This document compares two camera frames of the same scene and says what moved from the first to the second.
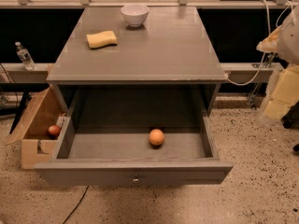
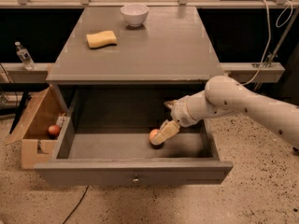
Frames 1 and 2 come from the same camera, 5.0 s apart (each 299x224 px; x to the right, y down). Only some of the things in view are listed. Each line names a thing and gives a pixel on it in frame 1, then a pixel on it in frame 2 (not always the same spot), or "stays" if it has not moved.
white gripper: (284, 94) to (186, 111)
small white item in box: (60, 120) stays
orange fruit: (156, 136) stays
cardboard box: (38, 148) stays
